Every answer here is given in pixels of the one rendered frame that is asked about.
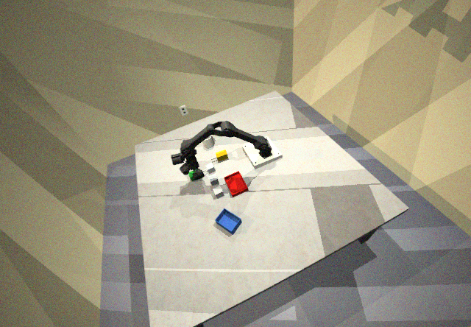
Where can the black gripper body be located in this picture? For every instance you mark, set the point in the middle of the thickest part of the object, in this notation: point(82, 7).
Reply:
point(197, 173)

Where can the blue tray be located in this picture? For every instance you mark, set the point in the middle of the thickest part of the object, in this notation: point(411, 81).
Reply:
point(228, 221)

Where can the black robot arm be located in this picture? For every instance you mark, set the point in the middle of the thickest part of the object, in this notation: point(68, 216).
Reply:
point(188, 152)

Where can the red tray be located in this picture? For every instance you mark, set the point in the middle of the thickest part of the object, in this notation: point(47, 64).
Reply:
point(236, 184)

